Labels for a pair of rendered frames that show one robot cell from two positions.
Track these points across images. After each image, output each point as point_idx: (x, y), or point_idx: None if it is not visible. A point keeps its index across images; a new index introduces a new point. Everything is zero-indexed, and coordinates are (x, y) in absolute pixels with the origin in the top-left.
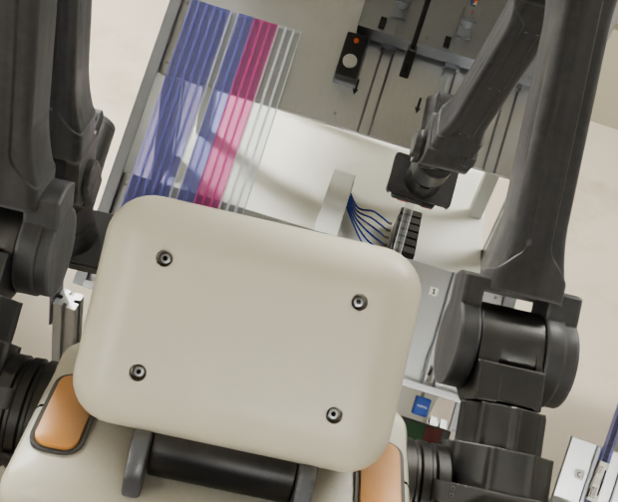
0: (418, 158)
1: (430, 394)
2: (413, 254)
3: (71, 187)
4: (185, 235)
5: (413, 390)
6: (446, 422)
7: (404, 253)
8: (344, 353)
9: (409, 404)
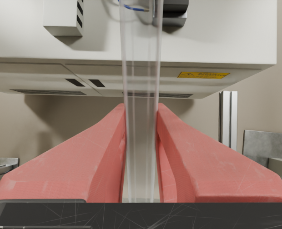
0: None
1: (222, 87)
2: (186, 5)
3: None
4: None
5: (206, 87)
6: (236, 93)
7: (173, 6)
8: None
9: (204, 89)
